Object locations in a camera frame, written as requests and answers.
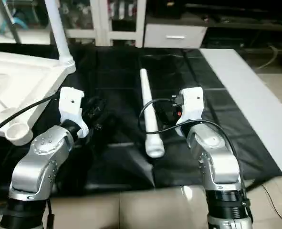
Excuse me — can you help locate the white plastic table leg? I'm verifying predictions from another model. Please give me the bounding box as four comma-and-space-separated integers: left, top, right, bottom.
44, 0, 76, 68
139, 68, 166, 158

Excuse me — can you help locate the white plastic table top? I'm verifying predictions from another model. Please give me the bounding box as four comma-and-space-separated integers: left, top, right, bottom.
0, 50, 77, 146

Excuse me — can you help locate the black work mat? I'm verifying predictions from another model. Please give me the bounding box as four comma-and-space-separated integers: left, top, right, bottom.
0, 43, 282, 196

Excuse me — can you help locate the white drawer unit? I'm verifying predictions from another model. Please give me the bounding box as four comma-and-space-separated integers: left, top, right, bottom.
144, 24, 208, 49

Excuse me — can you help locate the white flat board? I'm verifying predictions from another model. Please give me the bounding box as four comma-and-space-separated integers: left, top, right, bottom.
199, 48, 282, 178

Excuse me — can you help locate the white glass door cabinet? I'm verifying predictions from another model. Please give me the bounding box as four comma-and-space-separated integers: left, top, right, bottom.
60, 0, 147, 47

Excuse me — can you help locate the dark low sideboard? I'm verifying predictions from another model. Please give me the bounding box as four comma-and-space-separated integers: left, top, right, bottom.
146, 0, 282, 49

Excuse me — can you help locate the light blue stand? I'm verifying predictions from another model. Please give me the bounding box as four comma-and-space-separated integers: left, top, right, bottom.
0, 10, 31, 37

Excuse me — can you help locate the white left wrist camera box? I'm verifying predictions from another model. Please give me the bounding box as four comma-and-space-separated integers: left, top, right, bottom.
59, 87, 90, 139

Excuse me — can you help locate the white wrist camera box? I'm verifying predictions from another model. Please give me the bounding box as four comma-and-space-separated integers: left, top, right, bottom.
59, 87, 90, 139
175, 87, 205, 137

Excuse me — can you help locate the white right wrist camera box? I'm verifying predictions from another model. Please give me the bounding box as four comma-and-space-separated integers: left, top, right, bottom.
175, 87, 205, 137

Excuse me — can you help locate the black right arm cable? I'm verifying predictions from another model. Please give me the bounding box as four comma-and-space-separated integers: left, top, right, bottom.
137, 97, 238, 159

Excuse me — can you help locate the black floor cable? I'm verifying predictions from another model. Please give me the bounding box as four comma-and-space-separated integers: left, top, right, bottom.
261, 184, 282, 226

